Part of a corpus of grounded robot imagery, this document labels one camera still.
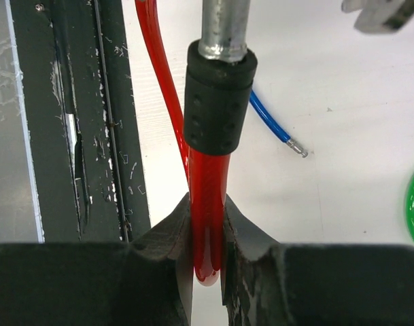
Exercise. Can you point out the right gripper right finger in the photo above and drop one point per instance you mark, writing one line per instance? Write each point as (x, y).
(266, 282)

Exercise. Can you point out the red lock keys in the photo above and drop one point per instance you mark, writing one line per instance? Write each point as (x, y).
(379, 16)

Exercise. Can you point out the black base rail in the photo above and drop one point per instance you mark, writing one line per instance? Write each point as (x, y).
(81, 131)

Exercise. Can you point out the blue cable lock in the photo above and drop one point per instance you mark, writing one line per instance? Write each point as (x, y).
(275, 127)

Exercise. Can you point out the red cable lock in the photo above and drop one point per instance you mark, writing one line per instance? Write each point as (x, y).
(208, 122)

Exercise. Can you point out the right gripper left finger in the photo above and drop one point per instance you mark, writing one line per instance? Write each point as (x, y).
(148, 281)

